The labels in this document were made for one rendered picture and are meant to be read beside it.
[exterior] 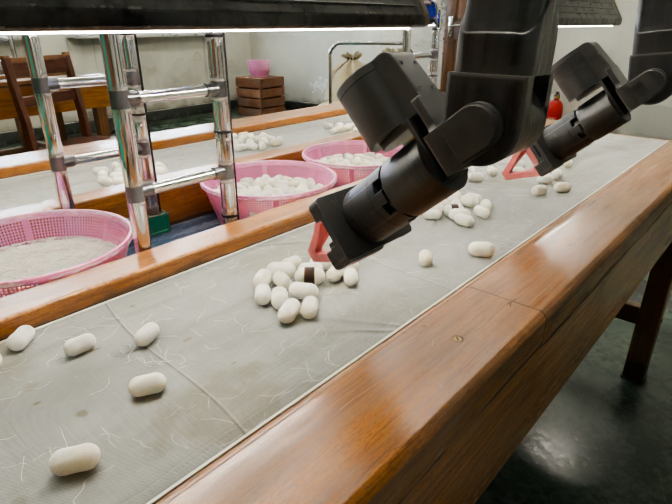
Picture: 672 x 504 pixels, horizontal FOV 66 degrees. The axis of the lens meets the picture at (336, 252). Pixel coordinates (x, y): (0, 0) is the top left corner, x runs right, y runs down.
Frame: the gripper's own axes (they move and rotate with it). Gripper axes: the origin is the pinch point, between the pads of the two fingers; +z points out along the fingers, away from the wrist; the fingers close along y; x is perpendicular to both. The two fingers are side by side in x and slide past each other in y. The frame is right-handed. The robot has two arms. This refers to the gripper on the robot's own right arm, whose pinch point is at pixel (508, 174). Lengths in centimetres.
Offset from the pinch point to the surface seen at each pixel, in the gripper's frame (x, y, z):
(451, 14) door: -185, -414, 174
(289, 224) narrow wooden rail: -10.2, 30.1, 20.3
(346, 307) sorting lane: 5.3, 42.5, 4.1
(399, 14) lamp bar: -24.5, 20.4, -9.4
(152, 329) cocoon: -3, 61, 11
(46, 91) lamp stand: -45, 51, 29
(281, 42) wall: -317, -402, 371
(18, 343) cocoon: -8, 71, 17
